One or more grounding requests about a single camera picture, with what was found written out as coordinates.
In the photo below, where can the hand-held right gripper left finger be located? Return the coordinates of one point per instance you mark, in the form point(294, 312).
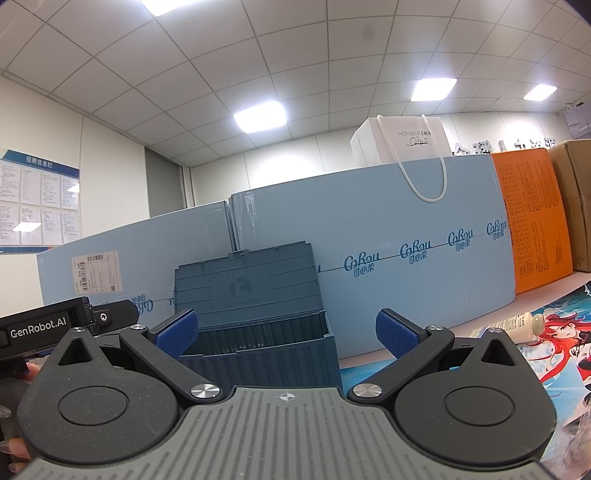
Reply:
point(178, 332)

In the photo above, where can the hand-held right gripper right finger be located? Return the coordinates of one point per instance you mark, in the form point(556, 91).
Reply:
point(398, 331)

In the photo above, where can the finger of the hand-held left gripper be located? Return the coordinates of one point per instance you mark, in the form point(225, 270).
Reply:
point(115, 314)

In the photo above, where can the blue plastic storage box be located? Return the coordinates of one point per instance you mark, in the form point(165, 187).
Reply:
point(258, 295)

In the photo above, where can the person's left hand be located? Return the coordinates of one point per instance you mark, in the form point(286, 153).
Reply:
point(14, 450)

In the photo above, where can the white shipping label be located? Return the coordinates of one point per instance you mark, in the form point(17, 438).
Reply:
point(94, 273)

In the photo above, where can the blue white tube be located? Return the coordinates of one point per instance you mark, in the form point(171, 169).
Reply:
point(485, 332)

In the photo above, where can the light blue box with label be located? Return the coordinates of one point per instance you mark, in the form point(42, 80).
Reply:
point(161, 240)

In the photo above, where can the light blue cardboard box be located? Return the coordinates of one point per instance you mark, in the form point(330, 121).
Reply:
point(392, 207)

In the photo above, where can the cream tube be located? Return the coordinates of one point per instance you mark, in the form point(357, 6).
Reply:
point(521, 325)

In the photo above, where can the grey door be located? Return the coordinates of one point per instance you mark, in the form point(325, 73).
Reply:
point(162, 184)

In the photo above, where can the printed mat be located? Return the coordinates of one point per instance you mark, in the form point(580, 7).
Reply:
point(568, 332)

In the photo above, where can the orange box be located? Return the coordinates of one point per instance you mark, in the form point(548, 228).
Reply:
point(535, 221)

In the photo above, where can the white paper bag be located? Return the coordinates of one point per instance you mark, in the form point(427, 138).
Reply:
point(397, 138)

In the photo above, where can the brown cardboard box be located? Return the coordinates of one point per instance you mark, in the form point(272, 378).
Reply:
point(577, 207)

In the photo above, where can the ceiling light panel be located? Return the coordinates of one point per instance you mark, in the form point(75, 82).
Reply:
point(542, 92)
point(161, 4)
point(434, 88)
point(259, 117)

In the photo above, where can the wall notice board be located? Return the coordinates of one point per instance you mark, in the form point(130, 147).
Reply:
point(37, 198)

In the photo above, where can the white wall lettering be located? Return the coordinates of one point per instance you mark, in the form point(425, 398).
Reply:
point(503, 145)

